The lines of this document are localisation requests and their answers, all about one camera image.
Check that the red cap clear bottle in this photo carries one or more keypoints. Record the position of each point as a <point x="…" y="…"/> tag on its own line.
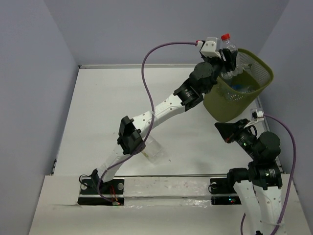
<point x="233" y="65"/>

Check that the square clear plastic bottle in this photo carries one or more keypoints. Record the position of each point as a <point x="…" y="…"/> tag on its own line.
<point x="153" y="150"/>

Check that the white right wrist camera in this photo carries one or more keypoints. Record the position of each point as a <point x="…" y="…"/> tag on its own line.
<point x="257" y="116"/>

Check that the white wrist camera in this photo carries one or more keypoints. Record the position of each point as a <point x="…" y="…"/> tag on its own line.
<point x="257" y="116"/>
<point x="210" y="47"/>

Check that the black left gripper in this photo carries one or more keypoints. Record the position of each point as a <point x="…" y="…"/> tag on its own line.
<point x="230" y="58"/>

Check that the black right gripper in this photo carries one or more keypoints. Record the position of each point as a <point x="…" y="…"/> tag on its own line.
<point x="229" y="130"/>

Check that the blue label water bottle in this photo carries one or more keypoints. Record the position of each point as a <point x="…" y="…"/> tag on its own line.
<point x="238" y="88"/>

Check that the green mesh waste bin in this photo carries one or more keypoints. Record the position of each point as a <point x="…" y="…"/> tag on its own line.
<point x="229" y="98"/>

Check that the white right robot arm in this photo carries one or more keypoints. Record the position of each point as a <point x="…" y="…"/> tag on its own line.
<point x="259" y="186"/>

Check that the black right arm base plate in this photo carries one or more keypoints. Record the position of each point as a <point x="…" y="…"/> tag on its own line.
<point x="222" y="193"/>

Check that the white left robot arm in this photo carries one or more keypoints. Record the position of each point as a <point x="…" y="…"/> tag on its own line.
<point x="133" y="132"/>

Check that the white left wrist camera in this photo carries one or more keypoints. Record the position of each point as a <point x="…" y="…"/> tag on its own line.
<point x="210" y="47"/>

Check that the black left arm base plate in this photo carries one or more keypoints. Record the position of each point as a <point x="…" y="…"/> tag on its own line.
<point x="113" y="191"/>

